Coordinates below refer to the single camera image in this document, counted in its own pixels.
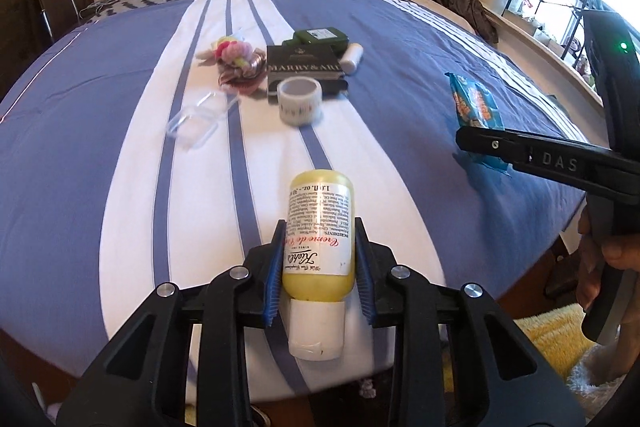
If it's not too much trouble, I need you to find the white small tube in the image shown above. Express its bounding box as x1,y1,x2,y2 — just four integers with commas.
341,43,364,76

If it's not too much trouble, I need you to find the green bottle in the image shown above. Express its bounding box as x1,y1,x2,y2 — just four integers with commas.
281,27,351,54

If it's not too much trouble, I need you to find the white tape roll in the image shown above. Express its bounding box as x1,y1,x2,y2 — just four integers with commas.
277,77,322,126

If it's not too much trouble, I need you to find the clear plastic box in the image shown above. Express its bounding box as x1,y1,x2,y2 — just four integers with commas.
166,91,237,152

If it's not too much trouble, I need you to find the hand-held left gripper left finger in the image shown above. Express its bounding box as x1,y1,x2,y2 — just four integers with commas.
56,219,288,427

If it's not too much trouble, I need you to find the blue white striped bedspread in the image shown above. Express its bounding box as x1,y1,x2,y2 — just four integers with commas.
0,0,597,408

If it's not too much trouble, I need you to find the blue snack packet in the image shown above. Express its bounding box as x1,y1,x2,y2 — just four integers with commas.
446,73,512,178

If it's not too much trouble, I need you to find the maroon satin scrunchie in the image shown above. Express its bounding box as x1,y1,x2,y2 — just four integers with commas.
218,51,269,96

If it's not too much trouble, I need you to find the dark flat box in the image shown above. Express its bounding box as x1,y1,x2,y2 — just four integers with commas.
266,44,349,104

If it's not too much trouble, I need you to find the person's right hand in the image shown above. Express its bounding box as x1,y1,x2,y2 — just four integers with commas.
575,206,640,313

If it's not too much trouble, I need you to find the yellow rug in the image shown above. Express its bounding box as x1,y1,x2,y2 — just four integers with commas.
444,304,597,394

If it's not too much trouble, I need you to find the colourful plush keychain toy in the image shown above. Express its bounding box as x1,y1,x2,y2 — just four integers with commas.
196,36,257,68

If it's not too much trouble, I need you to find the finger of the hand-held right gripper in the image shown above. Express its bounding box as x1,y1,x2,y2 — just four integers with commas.
456,127,640,195

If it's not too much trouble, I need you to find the yellow lotion bottle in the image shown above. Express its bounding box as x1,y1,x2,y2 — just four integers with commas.
281,169,357,361

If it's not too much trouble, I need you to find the metal frame chair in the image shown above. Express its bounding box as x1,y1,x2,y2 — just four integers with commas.
31,0,83,48

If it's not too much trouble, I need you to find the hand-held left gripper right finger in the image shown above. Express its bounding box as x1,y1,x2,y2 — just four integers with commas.
352,217,587,427

